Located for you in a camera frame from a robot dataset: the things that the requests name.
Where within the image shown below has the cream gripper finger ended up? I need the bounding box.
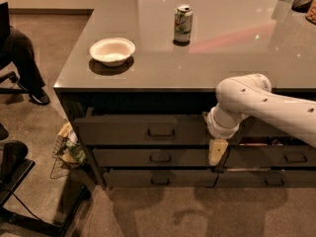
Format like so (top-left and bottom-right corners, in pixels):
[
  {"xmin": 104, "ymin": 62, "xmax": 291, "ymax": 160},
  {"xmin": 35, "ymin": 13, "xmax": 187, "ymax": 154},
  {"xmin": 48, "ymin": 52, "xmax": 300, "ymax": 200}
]
[{"xmin": 208, "ymin": 138, "xmax": 228, "ymax": 166}]

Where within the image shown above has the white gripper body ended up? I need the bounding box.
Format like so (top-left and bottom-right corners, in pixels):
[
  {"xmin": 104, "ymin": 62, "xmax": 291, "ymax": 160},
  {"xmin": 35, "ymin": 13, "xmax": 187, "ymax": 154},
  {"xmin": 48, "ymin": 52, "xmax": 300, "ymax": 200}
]
[{"xmin": 206, "ymin": 104, "xmax": 248, "ymax": 139}]

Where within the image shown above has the grey drawer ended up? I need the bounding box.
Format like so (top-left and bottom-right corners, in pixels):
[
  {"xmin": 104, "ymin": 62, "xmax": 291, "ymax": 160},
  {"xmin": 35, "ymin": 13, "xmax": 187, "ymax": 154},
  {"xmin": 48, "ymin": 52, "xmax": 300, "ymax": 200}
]
[
  {"xmin": 73, "ymin": 110, "xmax": 209, "ymax": 146},
  {"xmin": 103, "ymin": 169, "xmax": 217, "ymax": 188},
  {"xmin": 225, "ymin": 145, "xmax": 316, "ymax": 168},
  {"xmin": 93, "ymin": 148, "xmax": 208, "ymax": 167},
  {"xmin": 240, "ymin": 117, "xmax": 288, "ymax": 137},
  {"xmin": 216, "ymin": 170, "xmax": 316, "ymax": 188}
]

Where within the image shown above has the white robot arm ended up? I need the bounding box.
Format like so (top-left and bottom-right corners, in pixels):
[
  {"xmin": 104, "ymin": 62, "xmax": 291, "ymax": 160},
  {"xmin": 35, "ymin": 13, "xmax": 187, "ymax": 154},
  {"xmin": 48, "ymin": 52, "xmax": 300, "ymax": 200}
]
[{"xmin": 204, "ymin": 74, "xmax": 316, "ymax": 166}]

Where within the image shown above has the grey counter cabinet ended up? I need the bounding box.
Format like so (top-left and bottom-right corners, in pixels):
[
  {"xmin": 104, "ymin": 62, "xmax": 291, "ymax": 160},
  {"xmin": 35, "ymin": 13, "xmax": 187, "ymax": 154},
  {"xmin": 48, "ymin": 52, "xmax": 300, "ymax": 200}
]
[{"xmin": 54, "ymin": 0, "xmax": 315, "ymax": 188}]

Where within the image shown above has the green white soda can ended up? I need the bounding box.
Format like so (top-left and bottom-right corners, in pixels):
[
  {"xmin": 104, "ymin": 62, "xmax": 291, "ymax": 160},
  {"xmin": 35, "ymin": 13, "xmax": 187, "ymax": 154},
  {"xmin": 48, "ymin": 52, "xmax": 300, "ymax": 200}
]
[{"xmin": 174, "ymin": 4, "xmax": 193, "ymax": 42}]

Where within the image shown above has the white paper bowl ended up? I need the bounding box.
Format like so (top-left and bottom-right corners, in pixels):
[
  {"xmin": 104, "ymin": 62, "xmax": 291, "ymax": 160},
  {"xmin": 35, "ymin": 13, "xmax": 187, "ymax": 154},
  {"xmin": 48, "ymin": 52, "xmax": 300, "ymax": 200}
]
[{"xmin": 90, "ymin": 38, "xmax": 135, "ymax": 67}]

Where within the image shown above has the snack bag on counter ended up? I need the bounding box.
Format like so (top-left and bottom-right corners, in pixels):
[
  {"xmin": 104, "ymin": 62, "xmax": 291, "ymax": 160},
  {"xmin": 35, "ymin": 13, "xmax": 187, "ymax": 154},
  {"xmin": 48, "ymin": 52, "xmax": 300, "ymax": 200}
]
[{"xmin": 305, "ymin": 0, "xmax": 316, "ymax": 25}]

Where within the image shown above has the black shoe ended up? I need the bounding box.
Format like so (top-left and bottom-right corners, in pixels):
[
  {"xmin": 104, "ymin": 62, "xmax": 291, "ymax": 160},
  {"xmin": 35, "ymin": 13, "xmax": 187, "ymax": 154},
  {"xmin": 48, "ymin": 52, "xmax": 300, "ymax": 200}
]
[{"xmin": 30, "ymin": 89, "xmax": 50, "ymax": 106}]

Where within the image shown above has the black chair base foreground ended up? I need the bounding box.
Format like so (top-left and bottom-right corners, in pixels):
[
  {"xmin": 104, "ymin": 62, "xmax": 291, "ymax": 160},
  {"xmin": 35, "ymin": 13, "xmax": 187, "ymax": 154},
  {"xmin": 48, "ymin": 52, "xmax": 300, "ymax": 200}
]
[{"xmin": 0, "ymin": 121, "xmax": 92, "ymax": 237}]

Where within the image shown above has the person's dark trouser leg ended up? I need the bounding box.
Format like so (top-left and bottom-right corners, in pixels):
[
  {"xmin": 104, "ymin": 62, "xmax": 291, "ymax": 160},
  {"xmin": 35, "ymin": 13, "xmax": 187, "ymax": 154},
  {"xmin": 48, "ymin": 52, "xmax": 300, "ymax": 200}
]
[{"xmin": 0, "ymin": 27, "xmax": 44, "ymax": 94}]

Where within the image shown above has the wire basket with trash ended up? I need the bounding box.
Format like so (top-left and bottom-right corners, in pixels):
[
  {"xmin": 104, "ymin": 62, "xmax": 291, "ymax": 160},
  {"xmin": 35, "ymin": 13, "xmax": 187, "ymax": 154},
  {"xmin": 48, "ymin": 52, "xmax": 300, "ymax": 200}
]
[{"xmin": 50, "ymin": 121, "xmax": 87, "ymax": 179}]

